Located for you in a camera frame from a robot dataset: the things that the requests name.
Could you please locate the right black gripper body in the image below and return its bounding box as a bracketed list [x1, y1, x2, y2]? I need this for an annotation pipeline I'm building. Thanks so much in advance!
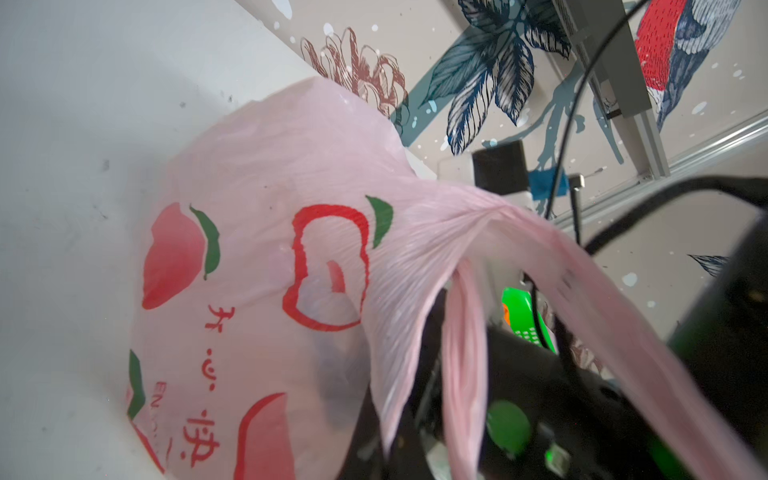
[341, 287, 601, 480]

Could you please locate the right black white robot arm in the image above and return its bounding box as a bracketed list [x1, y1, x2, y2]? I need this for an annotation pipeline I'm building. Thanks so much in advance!
[338, 176, 767, 479]

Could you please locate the green plastic basket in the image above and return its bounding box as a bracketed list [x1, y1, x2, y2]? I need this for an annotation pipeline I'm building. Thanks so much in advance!
[501, 288, 557, 353]

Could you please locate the pink plastic bag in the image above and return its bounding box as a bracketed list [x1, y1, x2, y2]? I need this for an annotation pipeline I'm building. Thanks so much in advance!
[124, 76, 768, 480]

